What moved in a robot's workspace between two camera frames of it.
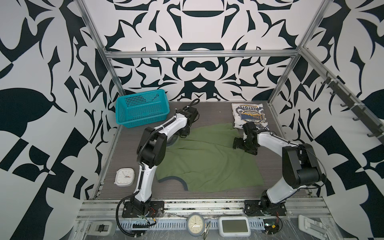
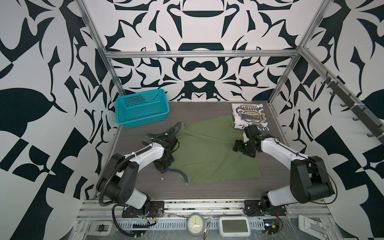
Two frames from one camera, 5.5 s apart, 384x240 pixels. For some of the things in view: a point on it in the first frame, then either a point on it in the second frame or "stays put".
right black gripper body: x=244 y=145 stays put
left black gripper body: x=185 y=132 -> x=164 y=163
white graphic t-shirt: x=243 y=113 stays put
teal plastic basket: x=141 y=108 stays put
